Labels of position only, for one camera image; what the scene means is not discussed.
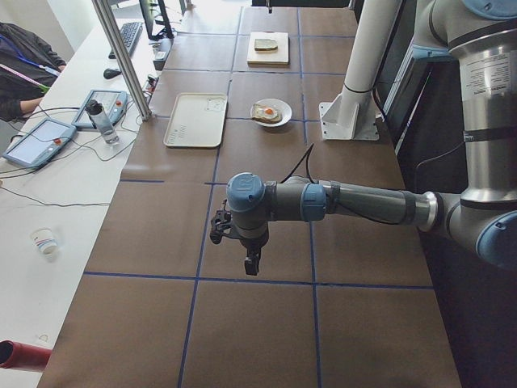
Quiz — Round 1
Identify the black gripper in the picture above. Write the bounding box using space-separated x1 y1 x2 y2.
241 236 267 276

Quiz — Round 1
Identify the white round plate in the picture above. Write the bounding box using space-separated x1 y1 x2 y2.
250 99 292 128

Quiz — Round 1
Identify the plain bread slice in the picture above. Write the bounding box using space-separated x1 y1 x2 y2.
254 38 278 52

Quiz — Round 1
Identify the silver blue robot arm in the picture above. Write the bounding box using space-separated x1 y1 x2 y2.
210 1 516 275

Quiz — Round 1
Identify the toast with fried egg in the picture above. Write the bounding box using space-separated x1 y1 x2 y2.
251 103 282 124

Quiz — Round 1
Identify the cream bear serving tray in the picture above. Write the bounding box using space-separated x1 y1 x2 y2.
163 93 228 149

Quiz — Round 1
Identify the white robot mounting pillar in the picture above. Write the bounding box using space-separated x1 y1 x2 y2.
319 0 402 141

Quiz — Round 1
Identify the wooden cutting board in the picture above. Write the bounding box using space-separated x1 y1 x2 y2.
246 32 289 65

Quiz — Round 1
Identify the far blue teach pendant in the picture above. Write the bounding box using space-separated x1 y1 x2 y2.
71 89 130 130

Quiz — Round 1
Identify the blue teach pendant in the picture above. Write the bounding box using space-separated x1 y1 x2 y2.
71 89 130 130
2 118 77 169

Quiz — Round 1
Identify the white paper cup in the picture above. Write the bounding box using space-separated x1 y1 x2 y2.
30 228 59 261

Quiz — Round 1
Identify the clear water bottle black cap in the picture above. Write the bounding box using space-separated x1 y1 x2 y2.
85 99 119 145

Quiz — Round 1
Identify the black computer mouse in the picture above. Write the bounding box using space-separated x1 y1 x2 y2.
103 68 121 80

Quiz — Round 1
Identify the near blue teach pendant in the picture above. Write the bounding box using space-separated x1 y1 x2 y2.
2 118 77 169

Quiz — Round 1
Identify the red cylinder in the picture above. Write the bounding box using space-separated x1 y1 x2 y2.
1 340 52 372

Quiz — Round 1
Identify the black keyboard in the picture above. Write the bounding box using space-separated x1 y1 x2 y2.
120 22 143 57

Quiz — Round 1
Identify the black monitor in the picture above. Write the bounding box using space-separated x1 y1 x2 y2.
139 0 174 41

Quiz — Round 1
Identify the seated person dark jacket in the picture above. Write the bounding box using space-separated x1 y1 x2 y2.
1 23 66 121

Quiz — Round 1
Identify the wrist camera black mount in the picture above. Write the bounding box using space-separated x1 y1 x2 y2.
209 199 238 245

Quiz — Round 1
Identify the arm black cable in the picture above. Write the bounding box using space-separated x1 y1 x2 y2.
278 143 472 226

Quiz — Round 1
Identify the aluminium frame post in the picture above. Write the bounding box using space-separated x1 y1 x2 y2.
91 0 152 121

